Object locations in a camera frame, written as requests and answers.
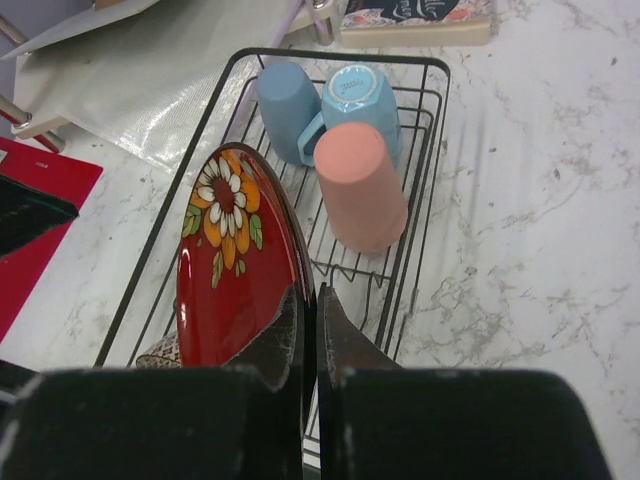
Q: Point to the red floral plate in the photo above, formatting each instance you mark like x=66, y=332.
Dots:
x=241, y=247

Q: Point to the white wooden shelf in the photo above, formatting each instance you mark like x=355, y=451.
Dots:
x=43, y=77

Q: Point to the floral cover book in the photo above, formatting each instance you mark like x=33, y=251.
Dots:
x=416, y=23

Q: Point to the patterned ceramic bowl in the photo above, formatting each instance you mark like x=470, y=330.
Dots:
x=157, y=352

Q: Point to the blue tumbler cup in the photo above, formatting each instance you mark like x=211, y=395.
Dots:
x=288, y=102

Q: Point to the light blue mug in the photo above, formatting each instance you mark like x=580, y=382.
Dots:
x=355, y=93

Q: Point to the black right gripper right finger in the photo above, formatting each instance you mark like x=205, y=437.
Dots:
x=340, y=344

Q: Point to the pink tumbler cup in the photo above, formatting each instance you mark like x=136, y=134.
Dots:
x=362, y=192

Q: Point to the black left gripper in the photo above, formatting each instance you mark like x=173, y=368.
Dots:
x=28, y=213

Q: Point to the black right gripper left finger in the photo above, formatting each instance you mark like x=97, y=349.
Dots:
x=271, y=352

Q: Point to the black wire dish rack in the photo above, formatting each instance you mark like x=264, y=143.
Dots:
x=215, y=422

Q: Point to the red folder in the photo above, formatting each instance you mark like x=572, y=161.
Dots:
x=63, y=177

